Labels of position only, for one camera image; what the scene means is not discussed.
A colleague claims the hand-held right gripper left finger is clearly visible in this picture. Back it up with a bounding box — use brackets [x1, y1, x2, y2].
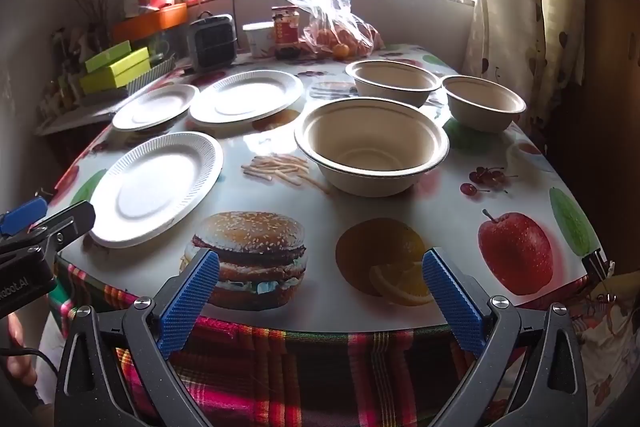
[54, 248, 221, 427]

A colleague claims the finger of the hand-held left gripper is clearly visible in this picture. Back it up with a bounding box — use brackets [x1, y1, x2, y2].
[27, 200, 97, 258]
[0, 196, 50, 238]

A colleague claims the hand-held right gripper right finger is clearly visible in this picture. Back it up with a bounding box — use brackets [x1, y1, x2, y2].
[421, 247, 588, 427]

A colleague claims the white paper plate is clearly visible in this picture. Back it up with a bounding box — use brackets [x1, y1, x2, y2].
[89, 132, 224, 249]
[190, 70, 304, 124]

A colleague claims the white paper plates stack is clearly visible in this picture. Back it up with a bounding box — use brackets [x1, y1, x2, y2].
[112, 84, 200, 131]

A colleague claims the white side table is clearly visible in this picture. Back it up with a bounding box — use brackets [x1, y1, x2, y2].
[35, 67, 186, 136]

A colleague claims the group of small bottles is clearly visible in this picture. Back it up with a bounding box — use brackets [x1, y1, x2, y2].
[37, 27, 88, 118]

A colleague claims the plaid cloth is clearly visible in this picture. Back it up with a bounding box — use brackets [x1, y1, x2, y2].
[47, 257, 591, 427]

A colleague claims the black binder clip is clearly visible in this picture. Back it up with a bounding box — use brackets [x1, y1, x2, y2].
[582, 247, 616, 283]

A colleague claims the large green box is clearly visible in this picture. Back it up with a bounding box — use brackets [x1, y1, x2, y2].
[80, 47, 152, 95]

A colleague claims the food printed glossy tablecloth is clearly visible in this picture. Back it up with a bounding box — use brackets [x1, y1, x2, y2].
[52, 43, 603, 333]

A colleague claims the floral printed cloth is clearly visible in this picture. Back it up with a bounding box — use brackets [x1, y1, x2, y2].
[565, 274, 640, 413]

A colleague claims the striped tray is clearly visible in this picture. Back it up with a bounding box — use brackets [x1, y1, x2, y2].
[126, 54, 177, 96]

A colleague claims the flat green box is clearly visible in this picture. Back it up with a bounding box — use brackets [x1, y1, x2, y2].
[85, 40, 132, 72]

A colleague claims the orange box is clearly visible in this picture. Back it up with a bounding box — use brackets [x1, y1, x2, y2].
[112, 3, 188, 42]

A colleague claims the small grey heater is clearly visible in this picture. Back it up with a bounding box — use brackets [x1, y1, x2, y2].
[187, 12, 237, 69]

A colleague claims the brown wooden cabinet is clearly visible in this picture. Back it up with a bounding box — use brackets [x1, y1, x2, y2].
[545, 0, 640, 258]

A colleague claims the white plastic tub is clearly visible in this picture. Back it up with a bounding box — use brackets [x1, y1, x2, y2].
[243, 21, 276, 58]

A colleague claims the glass jar with red label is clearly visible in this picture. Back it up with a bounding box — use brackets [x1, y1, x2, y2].
[271, 5, 301, 60]

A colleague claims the clear bag of oranges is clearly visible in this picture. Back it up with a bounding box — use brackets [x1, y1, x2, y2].
[272, 0, 385, 60]

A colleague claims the cream curtain with fruit print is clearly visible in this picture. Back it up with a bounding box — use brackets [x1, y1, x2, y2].
[462, 0, 588, 118]

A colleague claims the black cable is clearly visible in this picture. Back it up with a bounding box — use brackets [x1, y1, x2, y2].
[0, 346, 58, 388]

